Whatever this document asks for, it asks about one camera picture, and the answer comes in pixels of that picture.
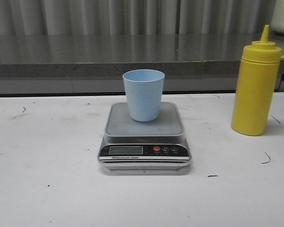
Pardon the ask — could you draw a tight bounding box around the light blue plastic cup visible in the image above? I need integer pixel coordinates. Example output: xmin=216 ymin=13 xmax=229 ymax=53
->
xmin=123 ymin=69 xmax=165 ymax=122

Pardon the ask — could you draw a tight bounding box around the silver digital kitchen scale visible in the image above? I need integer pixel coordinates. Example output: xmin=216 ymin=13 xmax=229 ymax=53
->
xmin=98 ymin=102 xmax=192 ymax=171

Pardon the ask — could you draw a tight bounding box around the yellow squeeze bottle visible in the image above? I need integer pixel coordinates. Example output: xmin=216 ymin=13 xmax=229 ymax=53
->
xmin=231 ymin=25 xmax=284 ymax=136

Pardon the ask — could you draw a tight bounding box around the white container in background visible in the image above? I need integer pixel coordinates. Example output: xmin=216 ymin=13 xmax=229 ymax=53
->
xmin=270 ymin=0 xmax=284 ymax=35

